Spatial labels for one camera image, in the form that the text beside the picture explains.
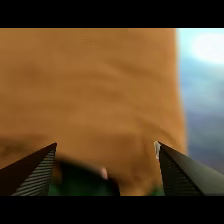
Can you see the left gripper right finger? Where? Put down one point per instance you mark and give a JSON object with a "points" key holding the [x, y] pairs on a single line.
{"points": [[186, 176]]}

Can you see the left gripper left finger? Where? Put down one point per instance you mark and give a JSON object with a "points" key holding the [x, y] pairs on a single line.
{"points": [[31, 176]]}

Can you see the dark grey garment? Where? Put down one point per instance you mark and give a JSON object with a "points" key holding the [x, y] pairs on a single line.
{"points": [[81, 178]]}

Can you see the brown garment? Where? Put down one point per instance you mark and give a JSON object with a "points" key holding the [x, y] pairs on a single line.
{"points": [[93, 93]]}

